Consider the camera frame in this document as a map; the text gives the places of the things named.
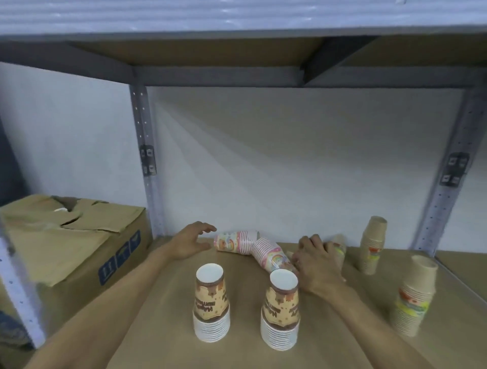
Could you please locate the person's right hand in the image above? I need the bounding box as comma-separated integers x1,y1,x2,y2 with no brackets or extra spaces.
291,234,347,297

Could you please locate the person's left hand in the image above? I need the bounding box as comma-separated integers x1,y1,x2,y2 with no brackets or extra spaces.
167,222,218,262

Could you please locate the person's right forearm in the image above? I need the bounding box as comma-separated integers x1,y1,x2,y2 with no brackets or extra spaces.
304,281,437,369

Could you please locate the person's left forearm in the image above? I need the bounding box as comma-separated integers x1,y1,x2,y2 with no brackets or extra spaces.
23,239,183,369

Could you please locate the stack of pink print cups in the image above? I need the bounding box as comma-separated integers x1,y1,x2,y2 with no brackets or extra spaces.
251,237,299,275
213,230,260,255

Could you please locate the stack of brown print cups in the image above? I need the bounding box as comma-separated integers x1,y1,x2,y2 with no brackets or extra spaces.
260,269,301,351
193,263,231,343

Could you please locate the gray metal shelf upright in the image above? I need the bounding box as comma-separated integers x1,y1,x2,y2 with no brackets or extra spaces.
129,84,165,245
0,220,46,349
413,89,487,257

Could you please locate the open cardboard box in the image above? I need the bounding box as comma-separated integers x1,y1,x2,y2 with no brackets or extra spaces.
0,195,153,328

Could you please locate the gray framed wooden shelf board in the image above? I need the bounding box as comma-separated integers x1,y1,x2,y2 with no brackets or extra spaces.
0,33,487,89

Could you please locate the white corrugated sheet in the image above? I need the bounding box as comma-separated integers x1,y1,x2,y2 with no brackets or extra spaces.
0,0,487,37

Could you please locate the black upright joint bracket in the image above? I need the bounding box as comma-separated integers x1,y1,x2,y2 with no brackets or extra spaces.
439,152,471,188
139,144,157,176

